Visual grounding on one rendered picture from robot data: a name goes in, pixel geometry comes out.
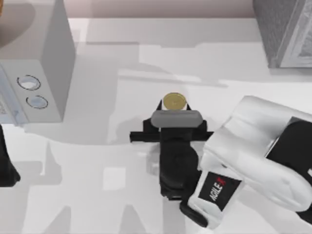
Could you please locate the gold round can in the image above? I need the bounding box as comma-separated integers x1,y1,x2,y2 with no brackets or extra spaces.
162,92,188,112

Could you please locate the pale microwave oven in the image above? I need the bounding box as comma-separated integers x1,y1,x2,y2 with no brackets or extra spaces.
0,0,76,127

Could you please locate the grey microwave knob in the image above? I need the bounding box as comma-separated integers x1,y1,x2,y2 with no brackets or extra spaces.
17,75,41,91
26,95,49,109

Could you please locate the pale grey rounded box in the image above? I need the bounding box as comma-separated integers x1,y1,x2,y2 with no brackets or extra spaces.
150,109,202,129

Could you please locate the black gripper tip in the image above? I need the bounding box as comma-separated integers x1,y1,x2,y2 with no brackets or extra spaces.
0,124,21,188

